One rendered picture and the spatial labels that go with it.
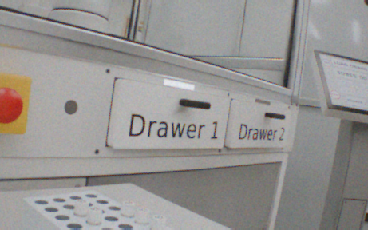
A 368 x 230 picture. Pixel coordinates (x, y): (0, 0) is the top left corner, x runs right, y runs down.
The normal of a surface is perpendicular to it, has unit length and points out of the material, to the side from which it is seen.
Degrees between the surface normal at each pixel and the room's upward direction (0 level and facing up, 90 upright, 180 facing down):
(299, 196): 90
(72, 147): 90
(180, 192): 90
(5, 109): 93
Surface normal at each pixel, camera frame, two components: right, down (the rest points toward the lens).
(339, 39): -0.61, -0.05
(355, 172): 0.03, 0.06
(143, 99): 0.71, 0.15
